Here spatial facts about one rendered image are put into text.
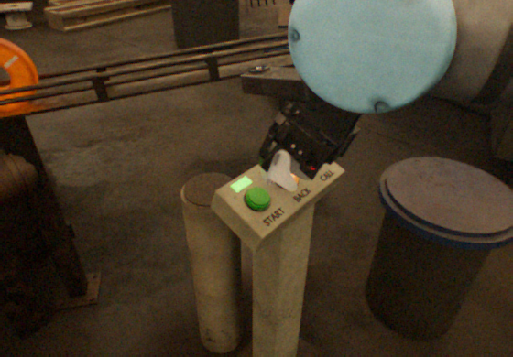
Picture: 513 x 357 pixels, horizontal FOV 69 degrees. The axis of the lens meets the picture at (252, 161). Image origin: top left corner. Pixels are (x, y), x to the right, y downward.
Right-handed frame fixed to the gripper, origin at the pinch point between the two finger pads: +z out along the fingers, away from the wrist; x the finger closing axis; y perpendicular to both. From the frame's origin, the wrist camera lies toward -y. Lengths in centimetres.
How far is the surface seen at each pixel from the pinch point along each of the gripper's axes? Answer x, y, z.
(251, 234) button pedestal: -4.6, 3.6, 8.0
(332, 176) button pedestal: 15.6, 4.7, 6.6
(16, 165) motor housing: -20, -49, 34
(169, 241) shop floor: 15, -32, 82
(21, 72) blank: -13, -55, 15
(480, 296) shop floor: 66, 53, 51
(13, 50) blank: -13, -56, 10
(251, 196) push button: -1.2, -0.6, 5.5
